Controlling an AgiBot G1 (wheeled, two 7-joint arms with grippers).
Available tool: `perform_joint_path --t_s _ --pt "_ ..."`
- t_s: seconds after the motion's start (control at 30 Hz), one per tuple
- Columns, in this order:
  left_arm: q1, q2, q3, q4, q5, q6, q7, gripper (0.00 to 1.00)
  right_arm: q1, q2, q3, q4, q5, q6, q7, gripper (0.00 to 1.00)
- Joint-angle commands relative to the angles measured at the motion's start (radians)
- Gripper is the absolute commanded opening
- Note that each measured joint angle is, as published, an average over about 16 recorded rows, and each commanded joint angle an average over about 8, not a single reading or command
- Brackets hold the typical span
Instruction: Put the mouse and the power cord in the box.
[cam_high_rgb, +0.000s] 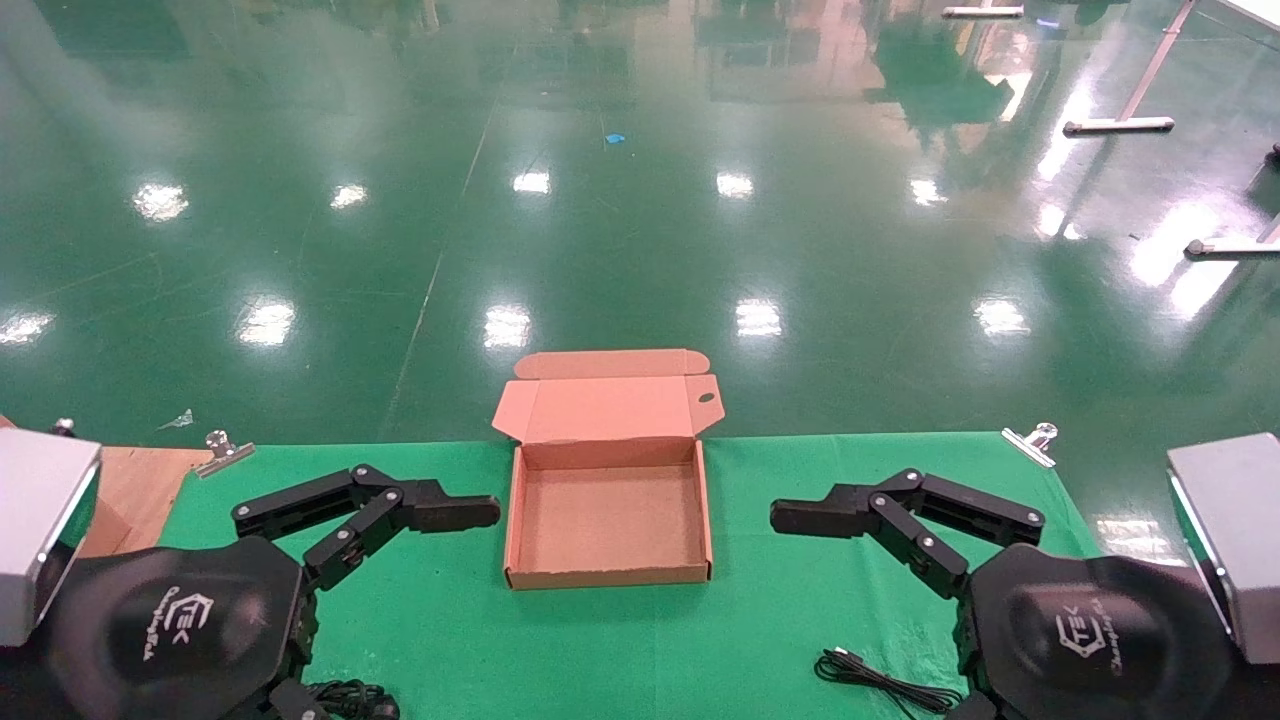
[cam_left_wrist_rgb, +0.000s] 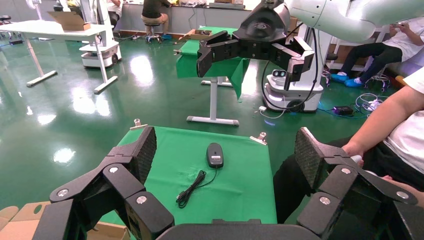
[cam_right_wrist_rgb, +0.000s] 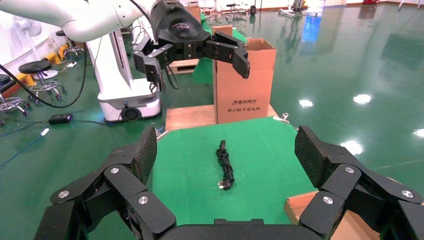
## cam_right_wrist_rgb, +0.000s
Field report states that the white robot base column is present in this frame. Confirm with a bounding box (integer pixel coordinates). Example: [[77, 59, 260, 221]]
[[86, 28, 163, 124]]

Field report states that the black power adapter brick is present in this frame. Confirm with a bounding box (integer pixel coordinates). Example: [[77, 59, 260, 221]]
[[48, 113, 74, 126]]

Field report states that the low wooden crate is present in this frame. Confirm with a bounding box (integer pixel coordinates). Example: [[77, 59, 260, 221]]
[[166, 58, 200, 75]]

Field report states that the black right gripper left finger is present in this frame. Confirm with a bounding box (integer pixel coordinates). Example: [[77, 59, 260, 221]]
[[34, 125, 177, 240]]

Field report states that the black power cable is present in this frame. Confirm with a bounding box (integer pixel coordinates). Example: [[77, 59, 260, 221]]
[[215, 139, 235, 192]]

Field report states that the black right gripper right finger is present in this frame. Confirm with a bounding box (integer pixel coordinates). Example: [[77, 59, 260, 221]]
[[294, 125, 424, 240]]

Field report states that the green table cloth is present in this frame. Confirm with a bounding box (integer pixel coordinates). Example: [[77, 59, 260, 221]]
[[87, 115, 319, 240]]

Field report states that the tall printed cardboard box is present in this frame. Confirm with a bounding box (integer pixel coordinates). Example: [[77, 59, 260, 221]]
[[211, 24, 278, 125]]

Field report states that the open flat cardboard box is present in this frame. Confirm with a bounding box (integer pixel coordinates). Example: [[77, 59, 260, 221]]
[[284, 190, 382, 240]]

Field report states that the wooden table board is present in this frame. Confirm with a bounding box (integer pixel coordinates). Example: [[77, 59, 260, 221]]
[[164, 103, 280, 132]]

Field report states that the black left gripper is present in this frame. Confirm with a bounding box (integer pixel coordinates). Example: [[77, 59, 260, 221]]
[[131, 0, 252, 93]]

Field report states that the blue floor cable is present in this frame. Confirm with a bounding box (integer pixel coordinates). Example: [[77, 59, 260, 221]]
[[0, 127, 51, 170]]

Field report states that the black round stool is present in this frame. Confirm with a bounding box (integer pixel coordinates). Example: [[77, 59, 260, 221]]
[[55, 30, 86, 61], [17, 59, 68, 102], [0, 74, 31, 117]]

